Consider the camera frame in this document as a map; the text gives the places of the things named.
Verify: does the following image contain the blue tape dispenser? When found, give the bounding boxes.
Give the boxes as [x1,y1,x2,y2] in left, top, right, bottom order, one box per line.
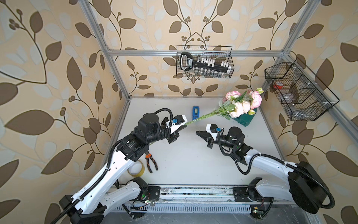
[192,106,200,120]

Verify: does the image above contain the pink flower bouquet green stems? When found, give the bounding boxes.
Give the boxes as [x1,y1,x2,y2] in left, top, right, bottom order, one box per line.
[186,88,264,125]

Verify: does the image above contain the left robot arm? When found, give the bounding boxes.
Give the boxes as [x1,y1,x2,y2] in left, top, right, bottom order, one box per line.
[52,108,187,224]

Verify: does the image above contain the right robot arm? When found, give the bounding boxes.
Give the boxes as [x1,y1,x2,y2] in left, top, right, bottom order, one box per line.
[196,124,335,214]

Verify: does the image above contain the yellow tape roll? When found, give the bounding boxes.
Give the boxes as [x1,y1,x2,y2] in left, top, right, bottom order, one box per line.
[127,160,145,178]

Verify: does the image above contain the orange black pliers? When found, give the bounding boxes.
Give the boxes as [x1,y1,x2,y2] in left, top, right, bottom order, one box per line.
[145,152,158,174]

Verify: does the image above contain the green plastic tool case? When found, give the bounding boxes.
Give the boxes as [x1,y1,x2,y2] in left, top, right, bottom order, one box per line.
[233,108,257,127]

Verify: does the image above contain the black socket set holder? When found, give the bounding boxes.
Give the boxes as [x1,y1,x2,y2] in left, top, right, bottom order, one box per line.
[176,51,235,75]

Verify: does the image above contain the clear plastic bag in basket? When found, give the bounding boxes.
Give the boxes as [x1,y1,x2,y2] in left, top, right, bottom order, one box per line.
[280,91,308,113]

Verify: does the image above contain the red small object in basket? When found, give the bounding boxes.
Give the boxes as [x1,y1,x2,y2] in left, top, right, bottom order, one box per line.
[273,81,284,90]

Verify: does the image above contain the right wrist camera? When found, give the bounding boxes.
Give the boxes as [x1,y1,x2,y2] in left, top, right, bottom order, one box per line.
[206,124,222,141]

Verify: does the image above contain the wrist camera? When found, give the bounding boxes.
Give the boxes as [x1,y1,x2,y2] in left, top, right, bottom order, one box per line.
[206,124,222,141]
[168,115,187,134]

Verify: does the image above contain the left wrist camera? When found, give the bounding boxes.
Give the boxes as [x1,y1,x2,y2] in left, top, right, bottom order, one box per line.
[168,115,187,134]

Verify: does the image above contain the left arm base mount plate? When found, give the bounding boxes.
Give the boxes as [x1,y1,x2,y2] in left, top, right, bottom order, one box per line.
[133,186,161,202]

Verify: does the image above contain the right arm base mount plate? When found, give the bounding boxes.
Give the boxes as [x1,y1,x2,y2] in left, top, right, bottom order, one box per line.
[233,186,271,203]

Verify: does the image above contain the black wire basket back wall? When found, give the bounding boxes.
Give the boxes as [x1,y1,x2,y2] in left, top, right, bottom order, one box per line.
[176,45,235,79]

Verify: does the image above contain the black wire basket wall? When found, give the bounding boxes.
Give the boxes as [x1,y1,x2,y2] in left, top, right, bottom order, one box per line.
[176,45,235,79]
[264,58,340,121]

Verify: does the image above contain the black wire basket right wall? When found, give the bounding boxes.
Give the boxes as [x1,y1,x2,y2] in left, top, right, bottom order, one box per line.
[264,58,340,121]

